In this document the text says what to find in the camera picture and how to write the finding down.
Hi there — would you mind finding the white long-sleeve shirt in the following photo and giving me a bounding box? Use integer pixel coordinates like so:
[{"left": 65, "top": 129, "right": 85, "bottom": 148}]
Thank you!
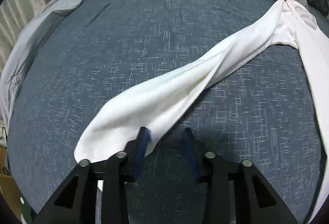
[{"left": 73, "top": 0, "right": 329, "bottom": 223}]

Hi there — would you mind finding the light grey crumpled sheet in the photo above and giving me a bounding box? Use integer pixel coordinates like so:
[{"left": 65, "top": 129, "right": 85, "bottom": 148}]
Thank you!
[{"left": 1, "top": 0, "right": 86, "bottom": 130}]

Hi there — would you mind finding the blue patterned bed cover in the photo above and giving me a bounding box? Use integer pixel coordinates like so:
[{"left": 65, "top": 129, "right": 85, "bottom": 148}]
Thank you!
[{"left": 7, "top": 0, "right": 326, "bottom": 223}]

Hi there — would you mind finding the beige striped curtain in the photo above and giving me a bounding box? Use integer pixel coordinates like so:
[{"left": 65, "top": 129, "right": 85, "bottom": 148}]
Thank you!
[{"left": 0, "top": 0, "right": 46, "bottom": 69}]

